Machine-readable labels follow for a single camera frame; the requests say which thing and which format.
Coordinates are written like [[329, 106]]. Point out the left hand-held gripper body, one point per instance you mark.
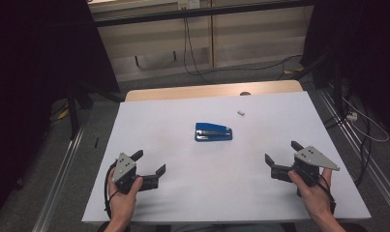
[[124, 167]]

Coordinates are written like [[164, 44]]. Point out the white power strip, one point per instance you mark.
[[352, 116]]

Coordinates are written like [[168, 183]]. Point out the round brown table grommet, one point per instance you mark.
[[245, 93]]

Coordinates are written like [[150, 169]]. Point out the small white staple strip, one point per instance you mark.
[[241, 112]]

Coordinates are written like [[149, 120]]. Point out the small black floor object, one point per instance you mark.
[[96, 142]]

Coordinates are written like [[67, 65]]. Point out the white wall socket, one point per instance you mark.
[[189, 4]]

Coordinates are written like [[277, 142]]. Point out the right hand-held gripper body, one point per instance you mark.
[[312, 158]]

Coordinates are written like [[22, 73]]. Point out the person's right hand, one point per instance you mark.
[[316, 199]]

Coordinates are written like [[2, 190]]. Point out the blue stapler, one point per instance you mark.
[[212, 132]]

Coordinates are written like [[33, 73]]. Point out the beige cabinet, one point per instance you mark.
[[247, 42]]

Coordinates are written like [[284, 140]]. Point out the aluminium floor rail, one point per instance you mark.
[[370, 161], [57, 183]]

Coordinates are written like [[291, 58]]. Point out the black metal stand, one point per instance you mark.
[[74, 109], [336, 80]]

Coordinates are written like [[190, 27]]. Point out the black horizontal bar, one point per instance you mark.
[[199, 13]]

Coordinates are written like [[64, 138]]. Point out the black curtain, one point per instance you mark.
[[366, 48], [31, 80]]

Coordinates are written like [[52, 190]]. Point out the yellow floor tape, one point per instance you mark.
[[63, 114], [294, 71]]

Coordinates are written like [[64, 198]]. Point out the white table cover sheet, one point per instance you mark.
[[215, 180]]

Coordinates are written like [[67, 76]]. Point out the person's left hand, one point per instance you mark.
[[121, 206]]

